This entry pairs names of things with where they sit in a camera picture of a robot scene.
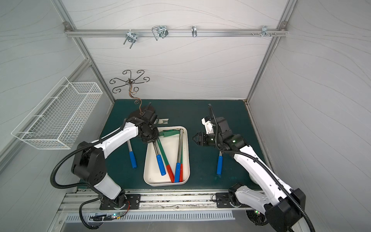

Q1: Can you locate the white vented cable duct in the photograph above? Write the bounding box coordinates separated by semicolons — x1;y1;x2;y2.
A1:
65;210;236;223

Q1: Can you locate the white wire basket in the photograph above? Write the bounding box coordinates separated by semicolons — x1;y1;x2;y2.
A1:
11;77;102;150

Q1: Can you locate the brown metal hook stand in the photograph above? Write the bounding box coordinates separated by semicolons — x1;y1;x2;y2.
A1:
109;70;150;116

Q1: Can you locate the metal clamp hook right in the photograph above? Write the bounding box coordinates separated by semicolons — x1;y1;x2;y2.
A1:
251;26;277;37

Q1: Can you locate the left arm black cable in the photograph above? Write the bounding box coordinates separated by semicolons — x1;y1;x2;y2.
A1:
50;118;128;230

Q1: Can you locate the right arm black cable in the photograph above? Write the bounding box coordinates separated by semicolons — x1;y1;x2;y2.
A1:
208;103;316;232

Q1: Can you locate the metal clamp hook left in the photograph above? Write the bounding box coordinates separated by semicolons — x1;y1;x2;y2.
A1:
123;30;137;49

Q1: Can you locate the metal clamp hook small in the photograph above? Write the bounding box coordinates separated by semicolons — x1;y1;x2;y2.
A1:
191;26;197;38

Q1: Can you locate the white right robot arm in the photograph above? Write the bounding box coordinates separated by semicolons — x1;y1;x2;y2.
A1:
192;117;306;232

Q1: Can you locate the aluminium cross rail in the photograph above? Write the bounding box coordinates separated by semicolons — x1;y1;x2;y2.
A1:
63;22;288;38

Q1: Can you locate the metal clamp hook middle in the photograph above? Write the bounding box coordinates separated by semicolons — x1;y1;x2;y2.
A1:
151;25;169;41

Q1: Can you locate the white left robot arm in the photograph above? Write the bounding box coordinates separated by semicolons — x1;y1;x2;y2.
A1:
71;105;159;209

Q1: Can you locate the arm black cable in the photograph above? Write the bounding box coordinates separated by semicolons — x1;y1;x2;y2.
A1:
208;103;316;232
50;118;128;230

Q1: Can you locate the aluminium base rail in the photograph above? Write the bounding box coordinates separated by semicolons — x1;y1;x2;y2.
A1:
58;189;228;213

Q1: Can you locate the white storage tray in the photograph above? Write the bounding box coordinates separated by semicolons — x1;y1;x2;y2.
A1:
143;126;190;187

